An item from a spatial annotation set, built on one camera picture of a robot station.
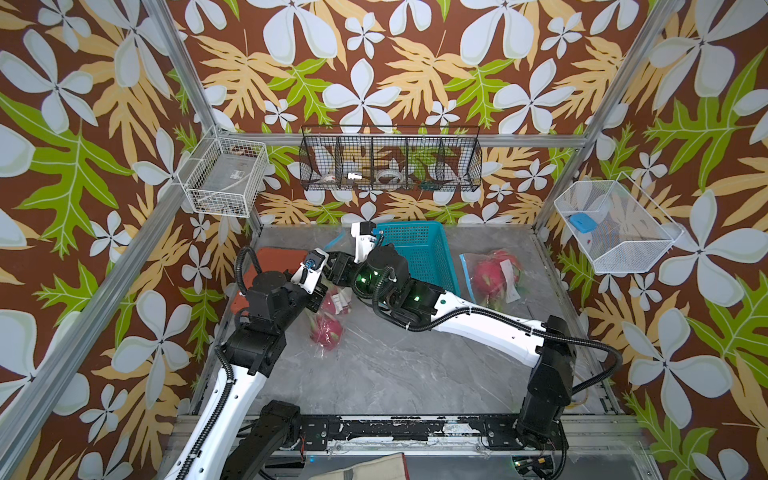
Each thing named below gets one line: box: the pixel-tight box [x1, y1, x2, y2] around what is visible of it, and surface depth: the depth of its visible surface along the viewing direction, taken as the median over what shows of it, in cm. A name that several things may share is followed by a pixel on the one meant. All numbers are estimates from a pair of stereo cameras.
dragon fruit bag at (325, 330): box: [307, 312, 343, 350], surface depth 78 cm
